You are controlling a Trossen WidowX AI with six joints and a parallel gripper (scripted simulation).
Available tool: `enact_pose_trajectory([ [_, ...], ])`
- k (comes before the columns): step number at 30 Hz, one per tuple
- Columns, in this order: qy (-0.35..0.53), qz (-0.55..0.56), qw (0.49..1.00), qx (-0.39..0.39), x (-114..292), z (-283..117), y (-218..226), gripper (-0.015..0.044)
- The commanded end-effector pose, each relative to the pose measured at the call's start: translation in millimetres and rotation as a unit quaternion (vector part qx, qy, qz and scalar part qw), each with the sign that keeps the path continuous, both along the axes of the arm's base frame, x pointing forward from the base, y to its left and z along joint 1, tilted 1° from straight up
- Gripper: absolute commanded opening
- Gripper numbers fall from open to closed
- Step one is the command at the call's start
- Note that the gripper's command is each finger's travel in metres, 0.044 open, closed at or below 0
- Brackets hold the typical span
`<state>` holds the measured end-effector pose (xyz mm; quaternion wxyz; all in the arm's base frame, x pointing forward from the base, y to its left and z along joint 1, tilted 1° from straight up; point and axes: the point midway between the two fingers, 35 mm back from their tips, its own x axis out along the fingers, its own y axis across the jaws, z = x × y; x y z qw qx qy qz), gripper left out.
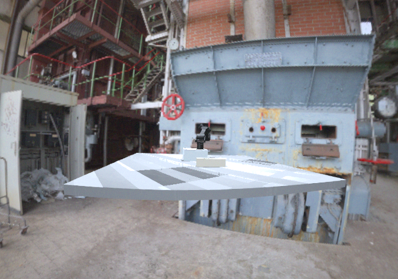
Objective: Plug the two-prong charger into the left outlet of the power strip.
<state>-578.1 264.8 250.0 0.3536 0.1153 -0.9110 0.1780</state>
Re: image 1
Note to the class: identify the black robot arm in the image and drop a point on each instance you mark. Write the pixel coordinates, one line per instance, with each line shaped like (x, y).
(203, 136)

